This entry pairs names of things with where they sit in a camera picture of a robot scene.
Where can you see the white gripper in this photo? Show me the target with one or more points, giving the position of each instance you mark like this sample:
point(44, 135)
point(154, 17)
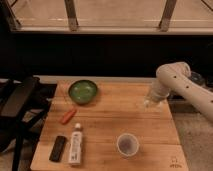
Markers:
point(156, 94)

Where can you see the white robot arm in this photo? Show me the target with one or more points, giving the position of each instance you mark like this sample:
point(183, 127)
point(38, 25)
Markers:
point(175, 77)

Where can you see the round blue-grey object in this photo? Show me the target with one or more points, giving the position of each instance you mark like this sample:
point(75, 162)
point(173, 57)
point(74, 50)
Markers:
point(197, 78)

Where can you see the green bowl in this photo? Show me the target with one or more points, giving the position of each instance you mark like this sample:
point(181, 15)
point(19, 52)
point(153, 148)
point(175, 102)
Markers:
point(83, 91)

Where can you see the orange carrot toy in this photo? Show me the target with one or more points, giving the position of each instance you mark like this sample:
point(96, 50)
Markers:
point(67, 116)

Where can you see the white bottle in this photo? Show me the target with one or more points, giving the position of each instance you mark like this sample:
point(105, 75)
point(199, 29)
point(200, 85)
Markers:
point(75, 145)

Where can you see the black rectangular block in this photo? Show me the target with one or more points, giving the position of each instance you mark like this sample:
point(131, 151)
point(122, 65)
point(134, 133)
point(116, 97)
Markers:
point(57, 149)

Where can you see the metal window frame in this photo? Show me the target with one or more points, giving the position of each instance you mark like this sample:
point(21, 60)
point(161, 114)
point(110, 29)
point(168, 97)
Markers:
point(139, 17)

